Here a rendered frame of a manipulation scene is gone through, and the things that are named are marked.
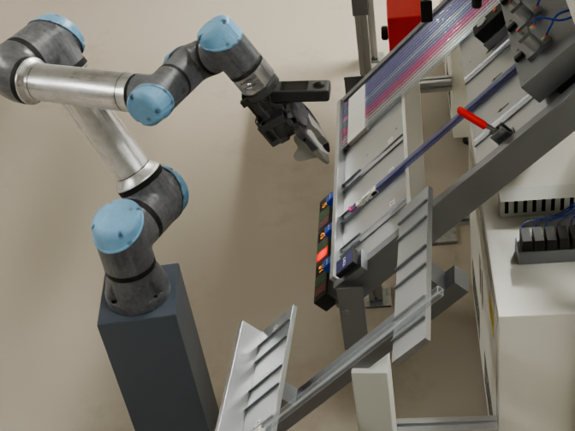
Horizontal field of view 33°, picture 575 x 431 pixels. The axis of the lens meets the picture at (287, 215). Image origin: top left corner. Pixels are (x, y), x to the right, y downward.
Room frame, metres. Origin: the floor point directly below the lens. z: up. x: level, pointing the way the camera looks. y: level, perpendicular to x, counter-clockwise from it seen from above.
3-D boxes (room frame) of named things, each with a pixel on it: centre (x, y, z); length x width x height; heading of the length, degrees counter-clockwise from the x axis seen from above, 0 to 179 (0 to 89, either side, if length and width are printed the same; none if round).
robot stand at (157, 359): (1.67, 0.37, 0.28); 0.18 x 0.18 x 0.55; 87
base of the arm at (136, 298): (1.67, 0.37, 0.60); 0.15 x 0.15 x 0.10
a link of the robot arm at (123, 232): (1.67, 0.36, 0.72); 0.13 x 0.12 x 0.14; 147
